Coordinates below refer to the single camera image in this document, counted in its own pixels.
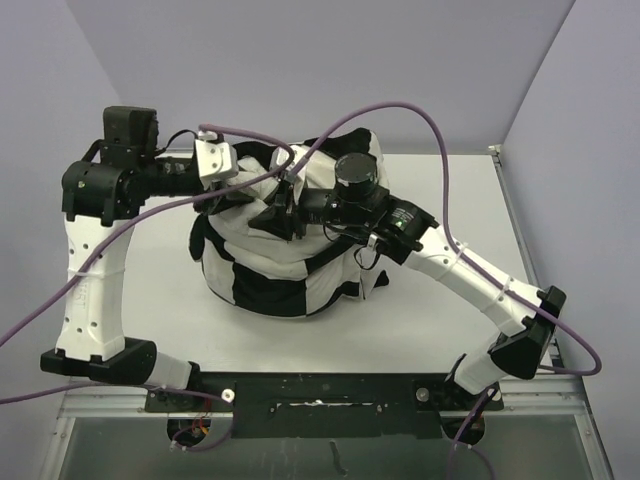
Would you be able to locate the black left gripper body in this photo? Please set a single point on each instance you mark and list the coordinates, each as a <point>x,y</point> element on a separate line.
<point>206,204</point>

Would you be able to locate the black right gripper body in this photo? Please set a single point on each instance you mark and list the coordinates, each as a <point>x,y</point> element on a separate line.
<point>314,207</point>

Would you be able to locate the black white checkered pillowcase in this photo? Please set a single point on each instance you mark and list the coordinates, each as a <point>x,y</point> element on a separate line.
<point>263,274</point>

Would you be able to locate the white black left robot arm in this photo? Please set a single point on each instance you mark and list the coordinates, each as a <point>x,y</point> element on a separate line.
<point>103,194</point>

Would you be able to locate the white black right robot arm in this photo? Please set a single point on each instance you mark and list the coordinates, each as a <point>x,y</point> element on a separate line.
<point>361,208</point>

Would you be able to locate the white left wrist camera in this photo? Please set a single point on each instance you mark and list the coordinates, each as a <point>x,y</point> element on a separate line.
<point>216,159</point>

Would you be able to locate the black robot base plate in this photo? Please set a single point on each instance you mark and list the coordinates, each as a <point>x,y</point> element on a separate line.
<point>324,406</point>

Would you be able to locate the aluminium front frame rail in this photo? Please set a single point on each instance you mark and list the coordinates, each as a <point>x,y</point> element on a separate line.
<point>545,395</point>

